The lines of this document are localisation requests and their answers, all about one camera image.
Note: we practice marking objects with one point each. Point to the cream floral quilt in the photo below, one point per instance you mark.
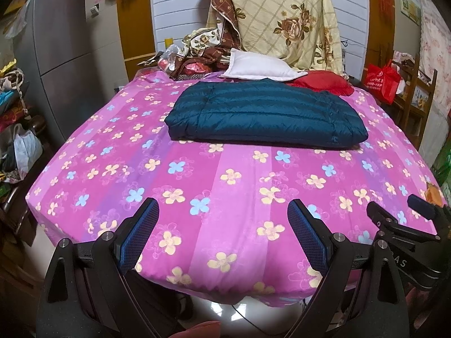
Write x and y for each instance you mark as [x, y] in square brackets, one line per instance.
[282, 17]

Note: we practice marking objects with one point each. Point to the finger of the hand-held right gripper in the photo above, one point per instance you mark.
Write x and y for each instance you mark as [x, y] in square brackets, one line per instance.
[391, 220]
[421, 207]

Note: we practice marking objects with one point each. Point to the red pillow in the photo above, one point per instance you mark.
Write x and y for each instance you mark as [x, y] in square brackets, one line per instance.
[324, 82]

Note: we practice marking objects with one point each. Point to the pink floral bed sheet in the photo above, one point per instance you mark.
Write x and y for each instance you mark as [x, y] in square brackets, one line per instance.
[229, 200]

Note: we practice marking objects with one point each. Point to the red shopping bag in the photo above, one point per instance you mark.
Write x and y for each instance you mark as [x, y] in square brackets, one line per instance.
[382, 81]

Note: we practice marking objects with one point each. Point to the wooden chair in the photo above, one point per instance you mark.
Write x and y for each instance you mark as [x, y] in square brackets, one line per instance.
[414, 98]

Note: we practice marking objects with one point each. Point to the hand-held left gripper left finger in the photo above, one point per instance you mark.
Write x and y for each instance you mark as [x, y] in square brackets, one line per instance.
[139, 236]

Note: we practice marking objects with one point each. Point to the person's right hand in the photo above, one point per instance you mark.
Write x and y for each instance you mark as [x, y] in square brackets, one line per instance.
[411, 299]

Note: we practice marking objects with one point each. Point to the grey refrigerator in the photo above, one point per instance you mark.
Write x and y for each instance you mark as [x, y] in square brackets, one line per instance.
[70, 49]

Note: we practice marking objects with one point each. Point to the clear plastic bottle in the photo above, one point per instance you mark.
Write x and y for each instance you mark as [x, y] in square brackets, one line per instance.
[171, 56]

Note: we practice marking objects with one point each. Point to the pile of colourful clothes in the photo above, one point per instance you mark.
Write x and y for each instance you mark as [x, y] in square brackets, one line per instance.
[12, 98]

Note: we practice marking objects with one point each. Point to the yellow cup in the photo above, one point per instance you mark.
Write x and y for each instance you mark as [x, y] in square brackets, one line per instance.
[169, 42]

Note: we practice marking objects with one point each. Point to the orange packet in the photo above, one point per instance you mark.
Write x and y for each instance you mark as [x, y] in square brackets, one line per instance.
[434, 194]

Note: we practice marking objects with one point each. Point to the person's left hand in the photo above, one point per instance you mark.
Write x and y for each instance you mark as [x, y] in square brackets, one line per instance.
[197, 330]

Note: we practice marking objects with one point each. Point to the teal quilted down jacket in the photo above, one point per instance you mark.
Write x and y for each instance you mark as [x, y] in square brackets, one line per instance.
[264, 112]

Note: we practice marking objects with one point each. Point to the white pillow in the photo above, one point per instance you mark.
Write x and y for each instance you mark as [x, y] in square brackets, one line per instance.
[257, 67]

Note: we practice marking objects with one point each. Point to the white plastic bag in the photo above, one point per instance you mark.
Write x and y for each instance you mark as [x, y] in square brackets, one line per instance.
[28, 151]

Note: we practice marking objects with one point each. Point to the brown floral blanket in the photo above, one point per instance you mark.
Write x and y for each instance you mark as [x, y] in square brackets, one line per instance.
[208, 47]

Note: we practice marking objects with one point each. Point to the floral curtain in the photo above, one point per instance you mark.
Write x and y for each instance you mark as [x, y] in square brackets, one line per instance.
[437, 49]

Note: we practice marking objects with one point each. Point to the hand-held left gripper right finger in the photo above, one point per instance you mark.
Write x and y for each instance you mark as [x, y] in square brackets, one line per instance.
[306, 236]

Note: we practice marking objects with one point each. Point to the framed wall picture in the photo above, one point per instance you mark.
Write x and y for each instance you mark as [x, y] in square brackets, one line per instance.
[410, 8]

